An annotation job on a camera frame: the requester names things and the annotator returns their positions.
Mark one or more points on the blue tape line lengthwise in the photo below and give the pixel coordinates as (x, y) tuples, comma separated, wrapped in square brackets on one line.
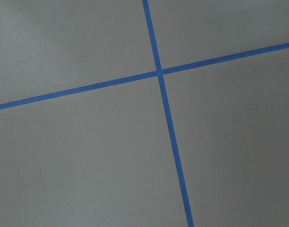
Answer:
[(168, 116)]

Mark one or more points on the blue tape line crosswise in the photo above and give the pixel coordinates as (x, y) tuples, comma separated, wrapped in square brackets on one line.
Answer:
[(146, 75)]

